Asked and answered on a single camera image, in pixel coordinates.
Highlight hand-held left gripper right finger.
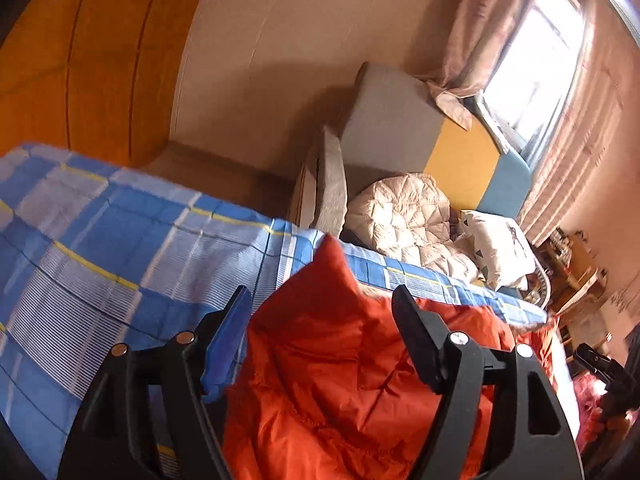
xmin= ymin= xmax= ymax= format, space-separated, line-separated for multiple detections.
xmin=391 ymin=284 xmax=583 ymax=480

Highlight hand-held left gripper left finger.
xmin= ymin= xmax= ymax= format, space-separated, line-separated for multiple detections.
xmin=57 ymin=285 xmax=253 ymax=480

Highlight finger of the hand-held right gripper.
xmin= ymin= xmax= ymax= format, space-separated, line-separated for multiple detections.
xmin=572 ymin=342 xmax=621 ymax=386

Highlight orange down jacket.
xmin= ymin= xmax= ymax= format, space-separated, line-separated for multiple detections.
xmin=222 ymin=234 xmax=561 ymax=480

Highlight wooden desk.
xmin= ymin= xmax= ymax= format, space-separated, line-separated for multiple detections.
xmin=545 ymin=230 xmax=608 ymax=313

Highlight grey woven bed guard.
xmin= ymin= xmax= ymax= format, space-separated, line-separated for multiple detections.
xmin=525 ymin=255 xmax=554 ymax=312

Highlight white printed pillow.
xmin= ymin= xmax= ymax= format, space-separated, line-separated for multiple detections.
xmin=460 ymin=210 xmax=537 ymax=291

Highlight beige down jacket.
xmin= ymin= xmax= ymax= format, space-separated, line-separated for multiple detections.
xmin=345 ymin=172 xmax=481 ymax=281

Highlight blue plaid bed sheet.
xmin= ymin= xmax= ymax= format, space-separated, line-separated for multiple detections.
xmin=0 ymin=142 xmax=548 ymax=480

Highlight grey yellow blue headboard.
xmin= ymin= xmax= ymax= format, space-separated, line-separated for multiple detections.
xmin=340 ymin=62 xmax=531 ymax=221

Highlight long patterned curtain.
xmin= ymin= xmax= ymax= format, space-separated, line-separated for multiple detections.
xmin=517 ymin=0 xmax=640 ymax=246

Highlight window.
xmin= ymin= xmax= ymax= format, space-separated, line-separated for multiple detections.
xmin=482 ymin=0 xmax=586 ymax=153

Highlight short patterned curtain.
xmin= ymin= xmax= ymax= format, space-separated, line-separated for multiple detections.
xmin=425 ymin=0 xmax=541 ymax=131

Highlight wooden wardrobe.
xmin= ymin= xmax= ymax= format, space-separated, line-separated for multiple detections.
xmin=0 ymin=0 xmax=216 ymax=167

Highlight beige bed side rail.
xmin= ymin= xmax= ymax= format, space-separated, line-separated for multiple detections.
xmin=292 ymin=125 xmax=349 ymax=238

